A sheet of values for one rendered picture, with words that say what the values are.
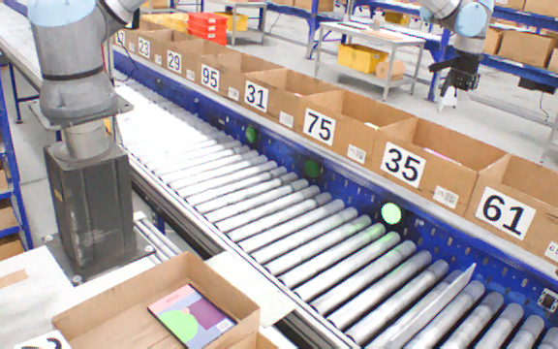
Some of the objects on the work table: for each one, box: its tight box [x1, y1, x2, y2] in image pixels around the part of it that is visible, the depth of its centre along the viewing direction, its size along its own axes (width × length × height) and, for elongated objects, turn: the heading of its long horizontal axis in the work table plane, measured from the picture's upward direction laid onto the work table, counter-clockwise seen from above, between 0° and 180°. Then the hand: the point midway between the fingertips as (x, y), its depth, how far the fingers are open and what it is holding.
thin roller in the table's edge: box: [135, 221, 176, 259], centre depth 130 cm, size 2×28×2 cm, turn 35°
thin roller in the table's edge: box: [141, 218, 182, 255], centre depth 131 cm, size 2×28×2 cm, turn 35°
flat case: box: [147, 283, 238, 349], centre depth 101 cm, size 14×19×2 cm
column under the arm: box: [42, 136, 157, 288], centre depth 116 cm, size 26×26×33 cm
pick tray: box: [51, 251, 262, 349], centre depth 93 cm, size 28×38×10 cm
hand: (445, 109), depth 136 cm, fingers open, 10 cm apart
